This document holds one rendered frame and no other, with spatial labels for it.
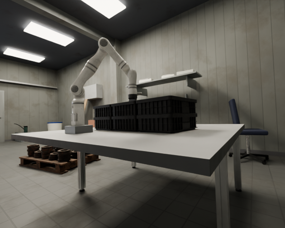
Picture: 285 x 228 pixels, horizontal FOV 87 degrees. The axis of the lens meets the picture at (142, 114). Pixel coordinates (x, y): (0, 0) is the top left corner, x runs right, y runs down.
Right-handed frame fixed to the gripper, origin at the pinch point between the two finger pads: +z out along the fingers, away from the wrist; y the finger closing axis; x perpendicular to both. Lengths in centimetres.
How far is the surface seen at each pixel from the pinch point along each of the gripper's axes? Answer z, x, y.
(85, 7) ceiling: -272, 96, -248
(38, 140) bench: 17, -60, -24
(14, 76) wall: -204, 41, -782
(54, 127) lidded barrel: 34, 163, -660
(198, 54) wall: -150, 285, -48
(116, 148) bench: 16, -54, 45
